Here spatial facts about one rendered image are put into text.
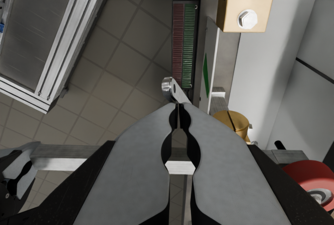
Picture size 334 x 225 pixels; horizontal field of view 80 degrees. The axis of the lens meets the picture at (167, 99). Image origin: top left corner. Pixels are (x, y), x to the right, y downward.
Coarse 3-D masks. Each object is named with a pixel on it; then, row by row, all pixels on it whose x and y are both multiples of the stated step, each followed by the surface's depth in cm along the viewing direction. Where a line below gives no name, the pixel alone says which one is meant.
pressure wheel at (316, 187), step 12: (276, 144) 36; (288, 168) 28; (300, 168) 27; (312, 168) 26; (324, 168) 27; (300, 180) 26; (312, 180) 25; (324, 180) 25; (312, 192) 27; (324, 192) 26; (324, 204) 28
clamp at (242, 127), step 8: (224, 112) 30; (232, 112) 30; (224, 120) 28; (232, 120) 28; (240, 120) 28; (248, 120) 28; (232, 128) 26; (240, 128) 26; (248, 128) 27; (240, 136) 27
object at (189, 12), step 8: (192, 8) 34; (192, 16) 35; (184, 24) 36; (192, 24) 36; (184, 32) 36; (192, 32) 36; (184, 40) 37; (192, 40) 37; (184, 48) 38; (192, 48) 38; (184, 56) 39; (184, 64) 39; (184, 72) 40; (184, 80) 41
